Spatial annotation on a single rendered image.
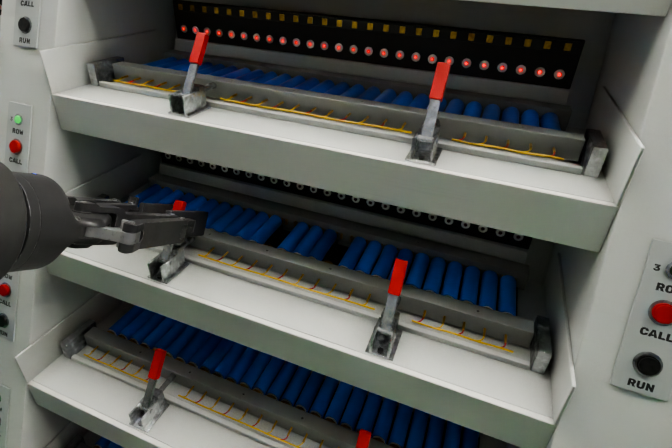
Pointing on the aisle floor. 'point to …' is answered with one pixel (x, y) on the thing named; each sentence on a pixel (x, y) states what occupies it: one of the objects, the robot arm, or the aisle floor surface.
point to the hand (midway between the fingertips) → (174, 220)
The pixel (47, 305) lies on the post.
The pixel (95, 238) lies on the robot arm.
